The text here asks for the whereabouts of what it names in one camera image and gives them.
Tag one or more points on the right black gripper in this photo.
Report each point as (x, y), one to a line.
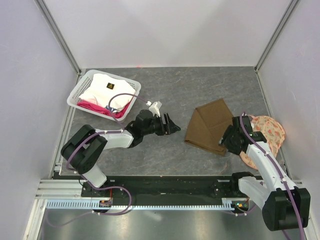
(224, 140)

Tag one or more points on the white plastic basket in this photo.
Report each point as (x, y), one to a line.
(117, 102)

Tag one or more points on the pink folded cloth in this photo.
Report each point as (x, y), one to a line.
(103, 110)

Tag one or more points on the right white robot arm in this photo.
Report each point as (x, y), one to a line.
(283, 204)

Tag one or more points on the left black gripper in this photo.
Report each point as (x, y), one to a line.
(169, 128)

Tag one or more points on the white folded t-shirt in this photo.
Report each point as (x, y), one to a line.
(103, 88)

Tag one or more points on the floral pink hat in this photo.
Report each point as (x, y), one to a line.
(271, 129)

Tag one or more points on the brown cloth napkin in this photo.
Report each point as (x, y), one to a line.
(207, 126)

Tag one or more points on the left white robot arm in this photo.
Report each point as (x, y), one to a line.
(84, 148)

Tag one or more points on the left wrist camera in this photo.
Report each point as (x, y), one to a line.
(154, 108)

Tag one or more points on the slotted cable duct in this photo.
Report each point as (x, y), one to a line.
(90, 204)

